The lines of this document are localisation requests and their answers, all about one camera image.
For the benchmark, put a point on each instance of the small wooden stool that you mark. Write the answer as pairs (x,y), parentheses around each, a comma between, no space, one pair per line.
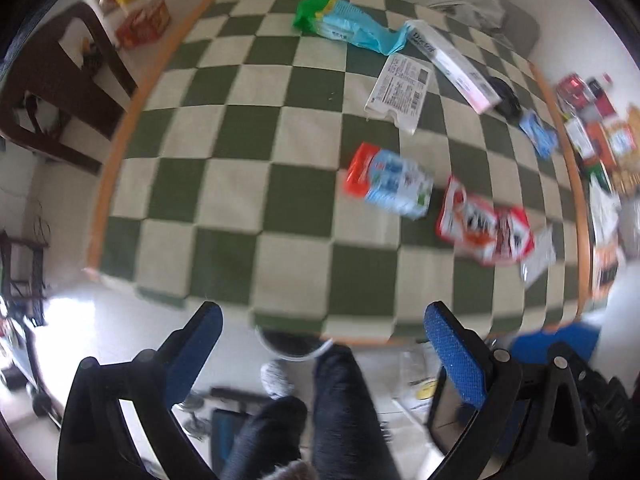
(20,270)

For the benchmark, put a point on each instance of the red snack bag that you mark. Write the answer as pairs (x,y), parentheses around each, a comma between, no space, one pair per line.
(480,225)

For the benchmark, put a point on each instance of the long white pink box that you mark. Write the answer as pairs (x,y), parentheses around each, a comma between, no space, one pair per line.
(450,62)

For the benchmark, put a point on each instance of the small blue packet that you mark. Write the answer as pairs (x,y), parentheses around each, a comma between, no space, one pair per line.
(539,134)

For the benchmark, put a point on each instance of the wooden table with orange edge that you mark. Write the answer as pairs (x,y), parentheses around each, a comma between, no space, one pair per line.
(111,180)

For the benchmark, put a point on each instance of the dark wooden chair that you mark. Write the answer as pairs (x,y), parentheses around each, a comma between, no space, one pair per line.
(60,75)

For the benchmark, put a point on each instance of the green white checkered tablecloth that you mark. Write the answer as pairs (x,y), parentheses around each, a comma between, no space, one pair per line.
(250,160)

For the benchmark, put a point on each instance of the orange cardboard box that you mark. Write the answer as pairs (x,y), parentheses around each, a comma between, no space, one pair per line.
(142,22)

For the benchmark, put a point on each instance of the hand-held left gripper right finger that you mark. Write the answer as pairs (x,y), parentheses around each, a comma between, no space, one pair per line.
(452,355)

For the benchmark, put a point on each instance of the person's left leg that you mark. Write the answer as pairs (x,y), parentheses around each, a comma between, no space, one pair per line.
(270,435)

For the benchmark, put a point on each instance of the blue chair seat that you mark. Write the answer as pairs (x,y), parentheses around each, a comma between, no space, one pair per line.
(540,342)

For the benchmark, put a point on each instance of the green blue wet wipes packet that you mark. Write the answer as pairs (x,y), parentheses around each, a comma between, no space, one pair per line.
(345,22)

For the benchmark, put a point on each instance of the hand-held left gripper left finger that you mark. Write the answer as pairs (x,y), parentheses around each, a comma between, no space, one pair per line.
(200,345)

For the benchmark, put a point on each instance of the person's right leg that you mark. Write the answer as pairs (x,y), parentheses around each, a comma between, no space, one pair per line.
(345,410)

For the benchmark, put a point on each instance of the grey padded chair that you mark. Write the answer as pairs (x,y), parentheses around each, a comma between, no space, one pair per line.
(520,27)

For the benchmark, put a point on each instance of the red blue white packet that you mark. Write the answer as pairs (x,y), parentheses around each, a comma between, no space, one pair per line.
(390,180)

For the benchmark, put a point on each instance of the pile of snack packets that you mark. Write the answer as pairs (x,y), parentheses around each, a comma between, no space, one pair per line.
(600,160)

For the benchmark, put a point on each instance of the grey fluffy left slipper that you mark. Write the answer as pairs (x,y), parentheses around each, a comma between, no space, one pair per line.
(276,380)

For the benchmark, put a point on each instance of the clear silver wrapper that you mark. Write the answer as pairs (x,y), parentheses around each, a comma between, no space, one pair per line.
(539,255)

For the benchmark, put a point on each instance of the white round trash bin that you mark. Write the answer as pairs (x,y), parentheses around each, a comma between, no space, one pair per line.
(290,347)

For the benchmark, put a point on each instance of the white smiley plastic bag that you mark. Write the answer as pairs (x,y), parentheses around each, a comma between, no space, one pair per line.
(420,385)

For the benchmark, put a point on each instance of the small black object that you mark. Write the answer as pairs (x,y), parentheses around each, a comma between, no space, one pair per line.
(505,97)

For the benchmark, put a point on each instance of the flat white labelled box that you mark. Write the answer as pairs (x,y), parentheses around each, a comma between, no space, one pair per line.
(400,92)

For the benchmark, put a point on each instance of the person's leg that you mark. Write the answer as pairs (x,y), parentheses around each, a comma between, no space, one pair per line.
(345,410)
(270,435)

